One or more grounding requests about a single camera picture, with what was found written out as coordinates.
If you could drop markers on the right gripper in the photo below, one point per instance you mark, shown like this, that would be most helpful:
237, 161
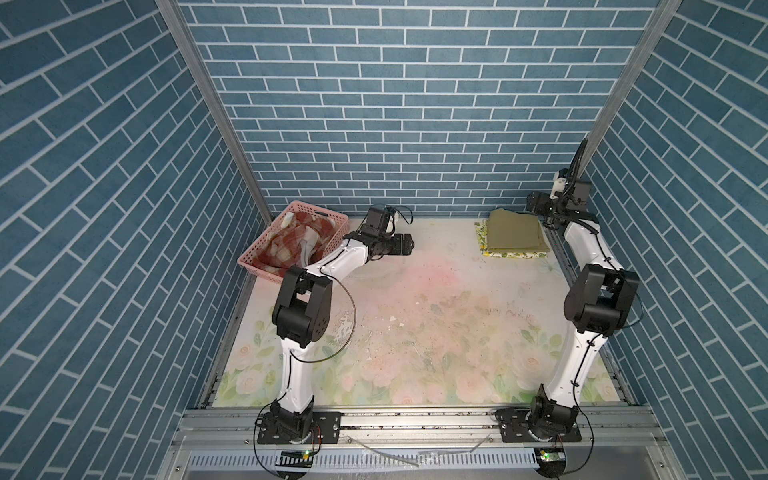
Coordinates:
543, 200

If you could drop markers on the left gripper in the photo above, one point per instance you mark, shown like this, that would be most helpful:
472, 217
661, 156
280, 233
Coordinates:
406, 247

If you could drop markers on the olive green skirt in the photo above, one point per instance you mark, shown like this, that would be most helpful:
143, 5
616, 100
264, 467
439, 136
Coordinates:
515, 233

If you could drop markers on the red patterned skirt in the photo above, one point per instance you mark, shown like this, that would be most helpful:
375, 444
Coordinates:
299, 240

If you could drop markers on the lemon print skirt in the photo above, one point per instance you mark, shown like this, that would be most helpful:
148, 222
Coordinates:
481, 236

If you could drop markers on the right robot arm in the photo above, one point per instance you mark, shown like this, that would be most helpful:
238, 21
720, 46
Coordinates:
597, 304

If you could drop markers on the pink perforated plastic basket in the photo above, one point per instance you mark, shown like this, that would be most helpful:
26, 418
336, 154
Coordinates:
342, 228

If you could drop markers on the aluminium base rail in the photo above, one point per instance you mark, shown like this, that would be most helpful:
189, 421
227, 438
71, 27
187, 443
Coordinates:
616, 442

